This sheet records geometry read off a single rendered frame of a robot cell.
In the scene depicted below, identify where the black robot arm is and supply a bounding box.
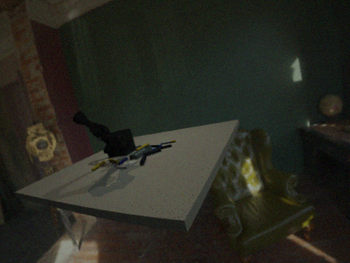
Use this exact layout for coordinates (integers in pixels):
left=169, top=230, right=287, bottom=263
left=73, top=111, right=123, bottom=146

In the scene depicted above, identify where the dark grey keyboard with keys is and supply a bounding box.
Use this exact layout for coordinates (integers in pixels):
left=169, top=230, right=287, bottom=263
left=129, top=146, right=152, bottom=159

